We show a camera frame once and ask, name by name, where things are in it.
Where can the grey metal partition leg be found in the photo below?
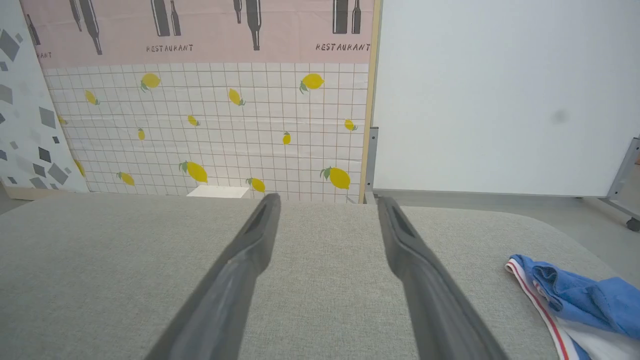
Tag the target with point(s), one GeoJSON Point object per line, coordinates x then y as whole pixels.
{"type": "Point", "coordinates": [371, 160]}

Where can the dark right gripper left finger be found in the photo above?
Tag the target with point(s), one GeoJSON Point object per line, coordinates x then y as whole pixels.
{"type": "Point", "coordinates": [235, 295]}

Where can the blue and white garment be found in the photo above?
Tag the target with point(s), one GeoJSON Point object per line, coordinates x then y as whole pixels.
{"type": "Point", "coordinates": [595, 305]}

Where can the lemon print partition panel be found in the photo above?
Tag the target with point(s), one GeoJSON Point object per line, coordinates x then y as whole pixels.
{"type": "Point", "coordinates": [225, 115]}

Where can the grey metal caster leg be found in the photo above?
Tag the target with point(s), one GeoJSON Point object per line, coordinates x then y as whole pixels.
{"type": "Point", "coordinates": [622, 185]}

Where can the white box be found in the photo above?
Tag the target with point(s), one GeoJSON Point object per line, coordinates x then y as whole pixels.
{"type": "Point", "coordinates": [217, 191]}

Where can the grey geometric print panel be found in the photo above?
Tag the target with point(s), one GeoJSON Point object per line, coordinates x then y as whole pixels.
{"type": "Point", "coordinates": [27, 120]}

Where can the white partition board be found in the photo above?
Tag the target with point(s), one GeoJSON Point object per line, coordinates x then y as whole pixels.
{"type": "Point", "coordinates": [500, 100]}

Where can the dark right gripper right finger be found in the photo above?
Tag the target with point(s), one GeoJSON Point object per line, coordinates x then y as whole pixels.
{"type": "Point", "coordinates": [430, 300]}

